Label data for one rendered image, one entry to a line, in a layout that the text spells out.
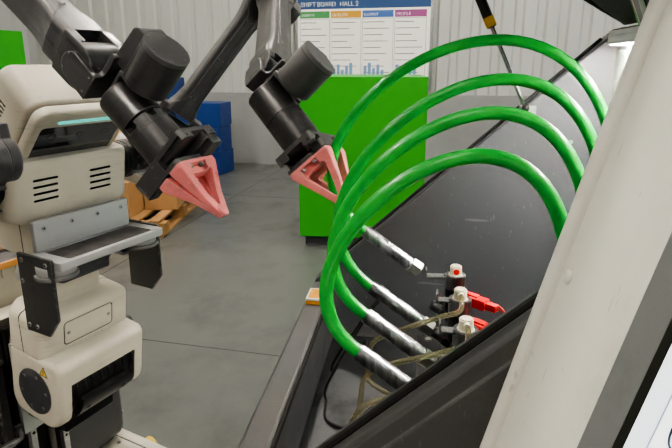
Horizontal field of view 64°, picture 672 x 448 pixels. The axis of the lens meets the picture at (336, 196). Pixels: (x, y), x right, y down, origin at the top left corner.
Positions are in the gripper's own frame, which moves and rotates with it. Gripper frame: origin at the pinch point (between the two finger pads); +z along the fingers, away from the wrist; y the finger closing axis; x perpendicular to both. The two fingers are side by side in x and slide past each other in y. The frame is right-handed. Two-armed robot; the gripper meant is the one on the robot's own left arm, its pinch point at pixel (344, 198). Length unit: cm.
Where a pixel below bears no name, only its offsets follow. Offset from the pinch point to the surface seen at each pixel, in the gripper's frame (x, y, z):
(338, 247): -3.3, -22.8, 7.9
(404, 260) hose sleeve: -0.5, 3.4, 11.6
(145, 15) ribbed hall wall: 230, 547, -498
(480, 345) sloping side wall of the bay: -9.6, -27.8, 21.2
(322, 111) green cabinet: 59, 297, -121
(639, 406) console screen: -18, -46, 23
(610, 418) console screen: -16, -45, 24
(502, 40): -28.5, -0.3, -2.3
